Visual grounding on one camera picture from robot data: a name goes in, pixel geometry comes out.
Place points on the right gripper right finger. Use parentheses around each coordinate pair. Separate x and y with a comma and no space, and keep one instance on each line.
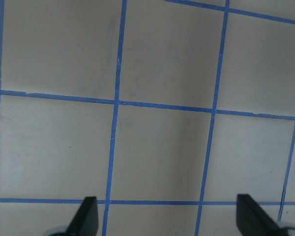
(252,220)

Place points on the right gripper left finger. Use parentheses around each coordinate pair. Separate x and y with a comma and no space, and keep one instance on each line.
(85,221)

